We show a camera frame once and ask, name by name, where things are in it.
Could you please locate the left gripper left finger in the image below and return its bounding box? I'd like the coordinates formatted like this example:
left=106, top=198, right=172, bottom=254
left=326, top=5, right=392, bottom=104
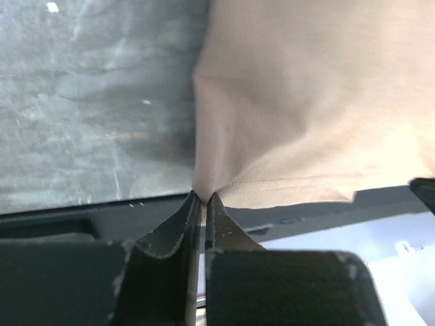
left=109, top=192, right=201, bottom=325

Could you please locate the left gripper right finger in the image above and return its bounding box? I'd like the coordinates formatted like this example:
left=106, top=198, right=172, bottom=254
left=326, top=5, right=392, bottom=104
left=205, top=194, right=386, bottom=326

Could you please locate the beige polo shirt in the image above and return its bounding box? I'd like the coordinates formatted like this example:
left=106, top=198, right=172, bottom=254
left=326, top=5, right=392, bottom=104
left=193, top=1, right=434, bottom=209

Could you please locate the black base beam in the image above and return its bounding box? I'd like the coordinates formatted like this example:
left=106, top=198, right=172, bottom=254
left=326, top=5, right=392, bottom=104
left=1, top=187, right=428, bottom=242

